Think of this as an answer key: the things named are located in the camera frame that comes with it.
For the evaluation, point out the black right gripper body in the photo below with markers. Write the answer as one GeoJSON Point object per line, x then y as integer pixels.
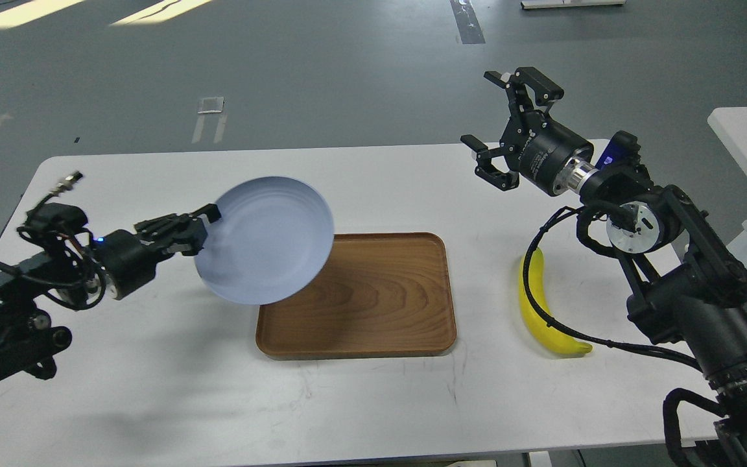
{"type": "Point", "coordinates": [539, 149]}

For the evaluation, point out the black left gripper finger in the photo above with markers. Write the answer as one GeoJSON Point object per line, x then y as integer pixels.
{"type": "Point", "coordinates": [192, 224]}
{"type": "Point", "coordinates": [186, 245]}

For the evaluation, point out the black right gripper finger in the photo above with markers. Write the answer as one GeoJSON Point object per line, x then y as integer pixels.
{"type": "Point", "coordinates": [484, 163]}
{"type": "Point", "coordinates": [527, 90]}

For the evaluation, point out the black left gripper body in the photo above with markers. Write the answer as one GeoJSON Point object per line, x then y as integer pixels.
{"type": "Point", "coordinates": [129, 260]}

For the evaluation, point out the light blue plate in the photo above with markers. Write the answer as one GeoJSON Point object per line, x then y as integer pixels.
{"type": "Point", "coordinates": [274, 236]}

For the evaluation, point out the yellow banana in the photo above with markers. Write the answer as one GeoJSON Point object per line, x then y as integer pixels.
{"type": "Point", "coordinates": [548, 337]}

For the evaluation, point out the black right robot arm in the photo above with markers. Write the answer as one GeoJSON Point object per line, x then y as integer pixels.
{"type": "Point", "coordinates": [688, 290]}

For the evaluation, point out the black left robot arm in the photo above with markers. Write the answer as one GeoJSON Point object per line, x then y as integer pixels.
{"type": "Point", "coordinates": [76, 270]}

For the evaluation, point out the white furniture base far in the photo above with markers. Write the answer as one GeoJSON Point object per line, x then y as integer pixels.
{"type": "Point", "coordinates": [542, 5]}

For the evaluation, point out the brown wooden tray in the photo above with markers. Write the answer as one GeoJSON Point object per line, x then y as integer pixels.
{"type": "Point", "coordinates": [378, 295]}

